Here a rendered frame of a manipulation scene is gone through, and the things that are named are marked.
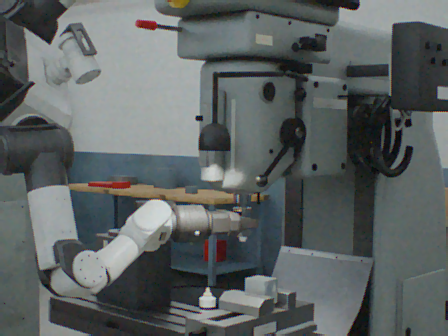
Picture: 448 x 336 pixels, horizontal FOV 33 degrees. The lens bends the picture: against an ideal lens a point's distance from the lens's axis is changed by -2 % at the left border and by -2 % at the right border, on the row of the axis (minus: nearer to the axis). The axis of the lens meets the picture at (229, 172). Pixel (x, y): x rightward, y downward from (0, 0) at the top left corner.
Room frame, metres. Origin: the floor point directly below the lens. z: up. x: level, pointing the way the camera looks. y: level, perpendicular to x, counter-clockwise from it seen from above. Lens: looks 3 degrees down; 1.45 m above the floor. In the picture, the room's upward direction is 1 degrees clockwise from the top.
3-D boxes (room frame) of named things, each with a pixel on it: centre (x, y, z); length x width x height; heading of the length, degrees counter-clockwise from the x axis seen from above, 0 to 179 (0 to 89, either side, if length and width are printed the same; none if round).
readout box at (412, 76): (1.90, -0.48, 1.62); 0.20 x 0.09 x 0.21; 138
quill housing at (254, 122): (1.90, -0.04, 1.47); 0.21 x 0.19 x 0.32; 48
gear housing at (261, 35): (1.93, -0.06, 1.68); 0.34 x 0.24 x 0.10; 138
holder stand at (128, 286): (2.22, 0.28, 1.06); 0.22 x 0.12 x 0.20; 41
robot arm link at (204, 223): (1.86, 0.05, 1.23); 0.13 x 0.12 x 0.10; 23
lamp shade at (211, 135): (1.72, 0.03, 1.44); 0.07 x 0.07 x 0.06
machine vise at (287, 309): (1.83, -0.06, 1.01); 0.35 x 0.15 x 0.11; 139
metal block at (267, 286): (1.86, -0.08, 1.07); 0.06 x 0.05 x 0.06; 49
